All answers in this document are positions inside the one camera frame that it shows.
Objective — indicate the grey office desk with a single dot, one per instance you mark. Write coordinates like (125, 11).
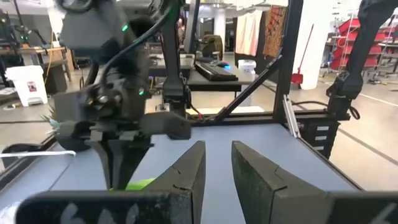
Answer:
(211, 84)

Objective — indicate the black computer mouse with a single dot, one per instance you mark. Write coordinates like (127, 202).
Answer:
(222, 64)

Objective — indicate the olive green backpack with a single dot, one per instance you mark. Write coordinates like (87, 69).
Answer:
(213, 46)

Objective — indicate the black diagonal frame strut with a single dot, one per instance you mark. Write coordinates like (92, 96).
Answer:
(248, 90)

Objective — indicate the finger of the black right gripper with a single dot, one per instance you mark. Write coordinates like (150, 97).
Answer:
(124, 161)
(105, 158)

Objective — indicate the red storage bin rack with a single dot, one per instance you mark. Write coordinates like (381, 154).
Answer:
(345, 46)

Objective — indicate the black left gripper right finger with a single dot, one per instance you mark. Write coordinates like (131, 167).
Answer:
(264, 193)

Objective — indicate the lime green measuring cup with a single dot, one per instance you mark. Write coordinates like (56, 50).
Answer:
(140, 185)

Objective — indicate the white plastic bin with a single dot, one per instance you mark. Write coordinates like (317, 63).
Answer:
(28, 85)

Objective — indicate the pale pink hanging cloth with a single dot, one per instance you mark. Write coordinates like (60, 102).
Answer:
(248, 32)

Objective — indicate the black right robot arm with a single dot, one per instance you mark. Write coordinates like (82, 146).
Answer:
(93, 31)

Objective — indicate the orange plaid hanging cloth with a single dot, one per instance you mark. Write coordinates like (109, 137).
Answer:
(274, 31)

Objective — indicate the black keyboard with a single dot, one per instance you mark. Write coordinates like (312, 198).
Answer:
(216, 72)

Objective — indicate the white lidded container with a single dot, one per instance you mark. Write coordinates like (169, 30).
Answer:
(247, 66)

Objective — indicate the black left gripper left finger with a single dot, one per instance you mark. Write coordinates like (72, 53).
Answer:
(174, 193)

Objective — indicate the wooden workbench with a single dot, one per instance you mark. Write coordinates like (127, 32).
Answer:
(46, 56)

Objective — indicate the black vertical frame post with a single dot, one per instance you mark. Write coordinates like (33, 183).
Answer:
(289, 62)

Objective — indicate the black control box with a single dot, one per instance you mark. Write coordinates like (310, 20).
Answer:
(321, 137)

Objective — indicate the black slim frame post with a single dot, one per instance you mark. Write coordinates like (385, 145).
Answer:
(172, 62)

